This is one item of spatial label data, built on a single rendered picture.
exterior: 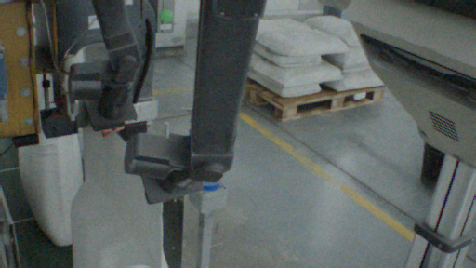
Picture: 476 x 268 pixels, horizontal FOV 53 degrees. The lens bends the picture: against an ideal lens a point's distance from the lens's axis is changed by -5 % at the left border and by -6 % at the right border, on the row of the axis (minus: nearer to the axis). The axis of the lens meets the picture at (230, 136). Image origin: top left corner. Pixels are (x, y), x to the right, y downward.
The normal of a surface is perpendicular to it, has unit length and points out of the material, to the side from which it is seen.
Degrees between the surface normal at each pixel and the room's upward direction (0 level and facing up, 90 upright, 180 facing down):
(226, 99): 127
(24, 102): 90
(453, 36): 40
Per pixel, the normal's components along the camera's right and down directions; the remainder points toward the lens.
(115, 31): 0.28, 0.49
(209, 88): -0.02, 0.89
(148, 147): 0.37, -0.43
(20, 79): 0.52, 0.41
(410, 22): -0.48, -0.58
